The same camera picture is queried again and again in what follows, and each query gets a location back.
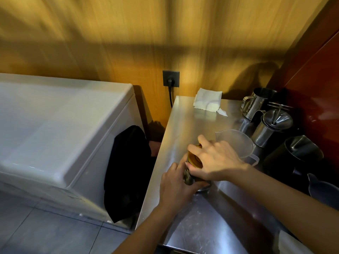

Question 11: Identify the clear plastic measuring jug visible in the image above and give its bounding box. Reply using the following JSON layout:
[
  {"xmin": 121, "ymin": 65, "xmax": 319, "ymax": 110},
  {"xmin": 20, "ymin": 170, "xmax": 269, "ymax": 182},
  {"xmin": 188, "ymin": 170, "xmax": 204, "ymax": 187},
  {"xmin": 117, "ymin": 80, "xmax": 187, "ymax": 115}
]
[{"xmin": 215, "ymin": 129, "xmax": 259, "ymax": 167}]

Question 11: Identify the black cloth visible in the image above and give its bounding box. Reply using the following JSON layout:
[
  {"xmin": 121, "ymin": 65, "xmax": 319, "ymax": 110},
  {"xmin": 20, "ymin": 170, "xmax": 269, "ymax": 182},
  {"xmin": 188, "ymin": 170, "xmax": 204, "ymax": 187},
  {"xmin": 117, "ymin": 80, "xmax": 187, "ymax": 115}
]
[{"xmin": 104, "ymin": 125, "xmax": 153, "ymax": 224}]

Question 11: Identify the person's left hand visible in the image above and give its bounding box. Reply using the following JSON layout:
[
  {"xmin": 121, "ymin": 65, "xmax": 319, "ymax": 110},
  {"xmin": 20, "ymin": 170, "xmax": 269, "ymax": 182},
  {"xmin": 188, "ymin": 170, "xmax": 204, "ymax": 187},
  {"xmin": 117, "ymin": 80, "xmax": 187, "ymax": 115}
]
[{"xmin": 159, "ymin": 156, "xmax": 210, "ymax": 213}]

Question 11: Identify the steel milk pitcher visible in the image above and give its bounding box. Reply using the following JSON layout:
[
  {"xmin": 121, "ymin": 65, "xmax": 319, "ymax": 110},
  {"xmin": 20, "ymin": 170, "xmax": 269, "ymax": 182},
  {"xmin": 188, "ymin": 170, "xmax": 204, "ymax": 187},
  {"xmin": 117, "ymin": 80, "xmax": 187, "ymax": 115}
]
[{"xmin": 241, "ymin": 88, "xmax": 277, "ymax": 120}]

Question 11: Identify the white paper napkin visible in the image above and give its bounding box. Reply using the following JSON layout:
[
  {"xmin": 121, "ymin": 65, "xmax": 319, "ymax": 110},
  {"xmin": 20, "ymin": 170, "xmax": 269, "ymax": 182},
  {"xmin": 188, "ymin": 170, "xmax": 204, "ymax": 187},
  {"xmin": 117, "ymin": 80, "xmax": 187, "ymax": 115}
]
[{"xmin": 193, "ymin": 88, "xmax": 228, "ymax": 117}]

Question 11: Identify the dark wall socket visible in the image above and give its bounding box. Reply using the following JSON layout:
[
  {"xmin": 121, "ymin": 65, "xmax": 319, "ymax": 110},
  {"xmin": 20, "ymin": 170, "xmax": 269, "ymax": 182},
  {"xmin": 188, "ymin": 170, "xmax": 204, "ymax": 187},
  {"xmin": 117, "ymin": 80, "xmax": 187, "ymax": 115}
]
[{"xmin": 162, "ymin": 70, "xmax": 180, "ymax": 87}]

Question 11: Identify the person's left forearm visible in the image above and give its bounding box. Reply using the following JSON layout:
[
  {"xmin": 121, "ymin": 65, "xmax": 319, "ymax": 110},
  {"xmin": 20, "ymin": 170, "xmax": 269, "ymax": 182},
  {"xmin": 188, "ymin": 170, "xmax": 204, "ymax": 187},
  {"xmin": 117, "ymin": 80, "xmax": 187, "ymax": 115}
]
[{"xmin": 112, "ymin": 202, "xmax": 180, "ymax": 254}]

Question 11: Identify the white chest freezer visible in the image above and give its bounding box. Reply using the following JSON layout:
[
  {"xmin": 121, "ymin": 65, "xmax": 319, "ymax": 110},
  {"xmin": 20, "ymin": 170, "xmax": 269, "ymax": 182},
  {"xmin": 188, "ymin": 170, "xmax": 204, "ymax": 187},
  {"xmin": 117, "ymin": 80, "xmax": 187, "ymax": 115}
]
[{"xmin": 0, "ymin": 73, "xmax": 145, "ymax": 230}]

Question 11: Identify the grey-blue jug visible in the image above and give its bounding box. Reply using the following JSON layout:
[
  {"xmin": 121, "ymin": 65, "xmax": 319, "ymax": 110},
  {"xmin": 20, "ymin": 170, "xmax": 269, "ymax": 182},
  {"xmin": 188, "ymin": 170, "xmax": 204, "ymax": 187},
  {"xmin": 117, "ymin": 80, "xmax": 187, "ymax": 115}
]
[{"xmin": 307, "ymin": 173, "xmax": 339, "ymax": 210}]

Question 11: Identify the person's right hand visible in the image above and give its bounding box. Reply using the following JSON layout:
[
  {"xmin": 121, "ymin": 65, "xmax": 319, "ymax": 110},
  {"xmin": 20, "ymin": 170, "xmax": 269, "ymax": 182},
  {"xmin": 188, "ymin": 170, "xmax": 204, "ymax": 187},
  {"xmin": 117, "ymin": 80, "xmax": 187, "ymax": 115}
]
[{"xmin": 185, "ymin": 135, "xmax": 251, "ymax": 182}]

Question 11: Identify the steel pot with funnel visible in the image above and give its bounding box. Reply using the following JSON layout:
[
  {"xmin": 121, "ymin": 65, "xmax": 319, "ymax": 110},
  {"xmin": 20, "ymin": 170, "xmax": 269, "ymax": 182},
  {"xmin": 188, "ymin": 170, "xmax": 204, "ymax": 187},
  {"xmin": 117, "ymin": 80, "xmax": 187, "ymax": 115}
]
[{"xmin": 252, "ymin": 109, "xmax": 294, "ymax": 148}]

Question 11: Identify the golden tin can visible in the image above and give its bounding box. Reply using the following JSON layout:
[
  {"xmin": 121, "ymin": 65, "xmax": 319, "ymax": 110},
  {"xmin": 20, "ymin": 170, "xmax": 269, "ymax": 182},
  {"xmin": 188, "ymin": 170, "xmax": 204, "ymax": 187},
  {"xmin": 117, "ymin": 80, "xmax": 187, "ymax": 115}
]
[{"xmin": 184, "ymin": 144, "xmax": 212, "ymax": 194}]

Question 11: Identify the black plug with cable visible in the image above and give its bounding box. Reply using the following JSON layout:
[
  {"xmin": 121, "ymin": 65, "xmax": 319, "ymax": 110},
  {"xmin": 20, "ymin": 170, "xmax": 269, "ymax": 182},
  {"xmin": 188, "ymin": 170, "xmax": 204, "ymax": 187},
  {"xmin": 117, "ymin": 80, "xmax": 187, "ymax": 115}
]
[{"xmin": 167, "ymin": 78, "xmax": 175, "ymax": 109}]

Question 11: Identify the black pitcher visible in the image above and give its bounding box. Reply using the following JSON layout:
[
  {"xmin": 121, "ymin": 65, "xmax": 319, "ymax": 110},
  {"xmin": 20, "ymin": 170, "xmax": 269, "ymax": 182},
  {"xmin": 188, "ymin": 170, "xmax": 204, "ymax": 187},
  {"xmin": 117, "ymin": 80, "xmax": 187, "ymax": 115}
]
[{"xmin": 262, "ymin": 135, "xmax": 324, "ymax": 183}]

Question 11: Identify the person's right forearm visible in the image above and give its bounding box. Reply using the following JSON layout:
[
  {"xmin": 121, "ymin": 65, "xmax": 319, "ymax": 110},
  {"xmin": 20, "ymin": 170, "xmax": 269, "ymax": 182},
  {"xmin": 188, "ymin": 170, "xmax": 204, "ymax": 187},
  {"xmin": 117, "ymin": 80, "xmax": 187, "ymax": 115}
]
[{"xmin": 233, "ymin": 164, "xmax": 339, "ymax": 254}]

